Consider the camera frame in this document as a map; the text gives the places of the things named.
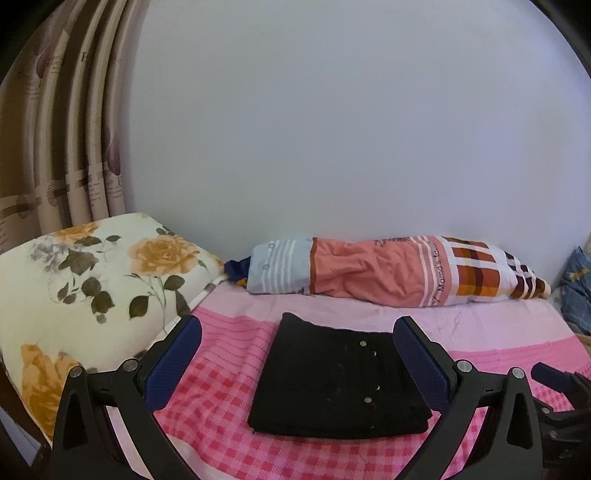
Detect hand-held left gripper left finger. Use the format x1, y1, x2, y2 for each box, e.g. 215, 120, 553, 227
51, 314, 205, 480

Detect blue checked cloth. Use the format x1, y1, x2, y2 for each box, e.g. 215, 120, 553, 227
560, 246, 591, 335

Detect pink checked bed sheet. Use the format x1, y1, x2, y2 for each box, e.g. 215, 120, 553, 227
106, 277, 591, 480

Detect black pants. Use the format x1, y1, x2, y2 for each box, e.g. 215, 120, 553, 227
247, 312, 434, 440

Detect navy blue cloth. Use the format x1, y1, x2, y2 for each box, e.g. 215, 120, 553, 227
224, 258, 252, 283

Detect striped brown curtain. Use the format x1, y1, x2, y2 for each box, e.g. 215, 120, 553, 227
0, 0, 148, 254

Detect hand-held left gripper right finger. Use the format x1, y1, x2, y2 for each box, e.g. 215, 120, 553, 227
392, 316, 542, 480

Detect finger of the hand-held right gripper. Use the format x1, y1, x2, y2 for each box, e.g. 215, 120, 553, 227
531, 363, 583, 397

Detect floral cream pillow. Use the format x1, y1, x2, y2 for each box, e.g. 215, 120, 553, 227
0, 212, 227, 444

